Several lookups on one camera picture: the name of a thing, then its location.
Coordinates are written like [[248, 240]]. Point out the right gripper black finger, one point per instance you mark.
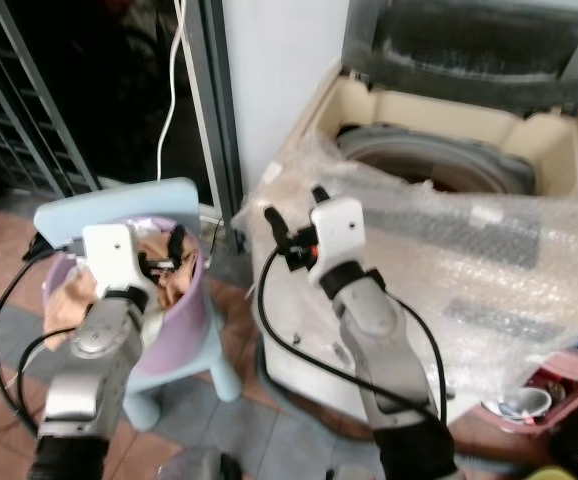
[[321, 194], [278, 228]]

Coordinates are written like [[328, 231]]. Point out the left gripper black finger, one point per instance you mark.
[[177, 242]]

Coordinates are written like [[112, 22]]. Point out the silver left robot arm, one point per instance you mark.
[[91, 365]]

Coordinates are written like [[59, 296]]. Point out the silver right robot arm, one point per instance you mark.
[[379, 335]]

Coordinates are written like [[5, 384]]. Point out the white top-load washing machine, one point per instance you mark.
[[314, 330]]

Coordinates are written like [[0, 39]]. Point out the grey washing machine drum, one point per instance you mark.
[[429, 158]]

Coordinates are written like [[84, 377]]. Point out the grey washing machine lid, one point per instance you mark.
[[469, 50]]

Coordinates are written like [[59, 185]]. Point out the pale purple plastic basin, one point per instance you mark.
[[179, 330]]

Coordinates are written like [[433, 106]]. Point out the light blue plastic stool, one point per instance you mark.
[[109, 205]]

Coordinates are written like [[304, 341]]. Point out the beige crumpled garment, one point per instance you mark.
[[64, 305]]

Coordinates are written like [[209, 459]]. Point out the clear bubble wrap sheet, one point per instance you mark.
[[499, 260]]

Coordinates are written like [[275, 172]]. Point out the grey metal grille gate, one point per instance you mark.
[[19, 110]]

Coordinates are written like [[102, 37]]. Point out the white plastic cup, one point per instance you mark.
[[519, 402]]

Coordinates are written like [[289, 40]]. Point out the red plastic basket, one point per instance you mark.
[[574, 375]]

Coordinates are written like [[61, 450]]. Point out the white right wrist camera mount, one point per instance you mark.
[[337, 228]]

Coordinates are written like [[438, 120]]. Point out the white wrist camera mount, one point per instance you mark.
[[111, 258], [337, 228]]

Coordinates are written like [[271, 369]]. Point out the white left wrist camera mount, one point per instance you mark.
[[111, 258]]

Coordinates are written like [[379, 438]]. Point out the grey metal door frame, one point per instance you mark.
[[217, 120]]

